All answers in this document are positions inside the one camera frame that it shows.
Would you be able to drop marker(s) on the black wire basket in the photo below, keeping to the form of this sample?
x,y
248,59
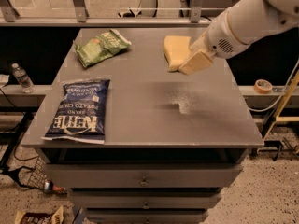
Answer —
x,y
27,177

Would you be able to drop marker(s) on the drawer knob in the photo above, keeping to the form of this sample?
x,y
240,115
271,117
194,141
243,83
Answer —
x,y
146,206
144,182

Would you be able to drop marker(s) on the brown snack bag on floor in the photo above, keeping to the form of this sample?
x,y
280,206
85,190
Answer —
x,y
40,218

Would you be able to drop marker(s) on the grey drawer cabinet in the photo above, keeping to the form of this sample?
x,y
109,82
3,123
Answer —
x,y
188,135

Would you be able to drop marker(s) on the clear plastic water bottle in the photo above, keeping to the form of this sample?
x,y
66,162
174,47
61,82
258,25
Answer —
x,y
23,79

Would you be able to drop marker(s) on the green chip bag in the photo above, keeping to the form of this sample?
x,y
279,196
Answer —
x,y
101,47

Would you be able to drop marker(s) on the top drawer knob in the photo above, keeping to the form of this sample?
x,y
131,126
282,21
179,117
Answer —
x,y
144,182

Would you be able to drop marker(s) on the yellow metal stand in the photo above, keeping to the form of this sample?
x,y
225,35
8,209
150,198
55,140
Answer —
x,y
275,117

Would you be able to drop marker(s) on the roll of tan tape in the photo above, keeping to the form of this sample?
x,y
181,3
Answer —
x,y
262,86

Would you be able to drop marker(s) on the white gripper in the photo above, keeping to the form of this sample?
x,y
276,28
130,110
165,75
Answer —
x,y
221,38

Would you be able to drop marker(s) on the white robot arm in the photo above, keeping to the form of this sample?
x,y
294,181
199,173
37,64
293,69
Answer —
x,y
237,27

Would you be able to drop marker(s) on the yellow sponge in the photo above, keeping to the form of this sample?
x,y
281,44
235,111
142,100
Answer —
x,y
176,50

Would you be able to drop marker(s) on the blue Kettle chip bag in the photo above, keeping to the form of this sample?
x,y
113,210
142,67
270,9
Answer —
x,y
81,114

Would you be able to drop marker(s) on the middle drawer knob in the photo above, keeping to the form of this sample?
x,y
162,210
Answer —
x,y
146,206

